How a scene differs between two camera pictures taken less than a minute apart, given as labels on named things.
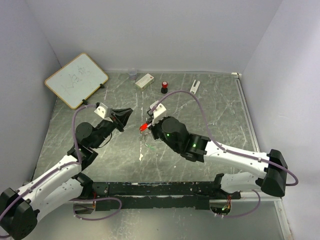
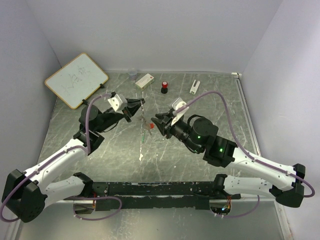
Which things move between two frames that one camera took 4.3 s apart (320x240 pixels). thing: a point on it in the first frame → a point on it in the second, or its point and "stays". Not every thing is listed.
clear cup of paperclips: x=132 y=73 stays
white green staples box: x=145 y=81 stays
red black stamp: x=164 y=89 stays
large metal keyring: x=148 y=134 → x=143 y=117
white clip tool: x=193 y=89 stays
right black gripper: x=153 y=128 → x=166 y=117
